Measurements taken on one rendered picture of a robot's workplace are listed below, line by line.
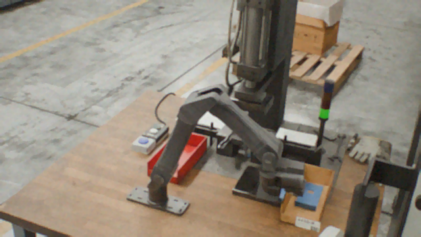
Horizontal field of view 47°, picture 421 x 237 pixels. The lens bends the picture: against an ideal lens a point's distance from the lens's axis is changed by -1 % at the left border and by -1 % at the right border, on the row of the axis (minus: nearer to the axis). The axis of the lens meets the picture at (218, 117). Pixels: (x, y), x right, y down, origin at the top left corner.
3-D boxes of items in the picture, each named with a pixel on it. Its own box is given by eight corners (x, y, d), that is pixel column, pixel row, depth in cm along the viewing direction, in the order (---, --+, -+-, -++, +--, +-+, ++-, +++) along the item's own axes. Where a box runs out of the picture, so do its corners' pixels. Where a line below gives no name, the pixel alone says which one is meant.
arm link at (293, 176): (304, 178, 147) (308, 143, 141) (300, 194, 139) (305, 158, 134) (265, 171, 149) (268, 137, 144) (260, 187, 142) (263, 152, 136)
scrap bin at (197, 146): (147, 176, 172) (147, 161, 169) (178, 142, 192) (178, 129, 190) (178, 185, 168) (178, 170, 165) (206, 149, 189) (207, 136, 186)
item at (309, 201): (293, 207, 159) (294, 200, 158) (303, 182, 172) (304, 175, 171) (314, 213, 157) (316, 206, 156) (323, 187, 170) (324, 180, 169)
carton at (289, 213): (278, 222, 154) (281, 203, 151) (297, 180, 175) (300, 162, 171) (318, 234, 151) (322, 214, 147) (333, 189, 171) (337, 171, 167)
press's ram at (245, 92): (215, 113, 178) (219, 33, 164) (239, 86, 199) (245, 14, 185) (263, 124, 172) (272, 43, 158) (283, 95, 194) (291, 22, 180)
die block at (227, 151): (215, 153, 187) (216, 136, 183) (225, 141, 195) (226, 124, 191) (266, 166, 181) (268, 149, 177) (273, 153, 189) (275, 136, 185)
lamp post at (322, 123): (308, 151, 191) (320, 81, 177) (312, 144, 196) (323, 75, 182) (323, 155, 189) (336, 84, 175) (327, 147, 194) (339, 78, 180)
